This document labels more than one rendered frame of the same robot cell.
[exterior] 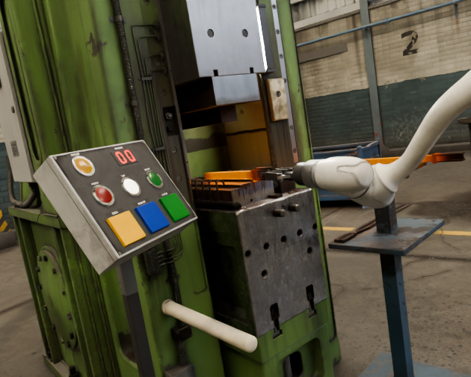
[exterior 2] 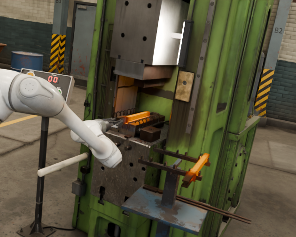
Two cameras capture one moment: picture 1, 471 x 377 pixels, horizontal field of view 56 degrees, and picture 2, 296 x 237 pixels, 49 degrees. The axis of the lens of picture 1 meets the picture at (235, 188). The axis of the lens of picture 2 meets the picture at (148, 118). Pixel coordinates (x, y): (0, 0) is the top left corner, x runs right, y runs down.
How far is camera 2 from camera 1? 207 cm
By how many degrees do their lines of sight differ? 63
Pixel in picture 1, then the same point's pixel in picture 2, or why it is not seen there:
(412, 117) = not seen: outside the picture
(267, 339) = (95, 199)
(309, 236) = (137, 171)
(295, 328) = (112, 209)
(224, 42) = (129, 41)
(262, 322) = (94, 188)
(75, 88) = not seen: hidden behind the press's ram
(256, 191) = (122, 128)
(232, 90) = (126, 68)
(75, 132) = not seen: hidden behind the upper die
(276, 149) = (173, 117)
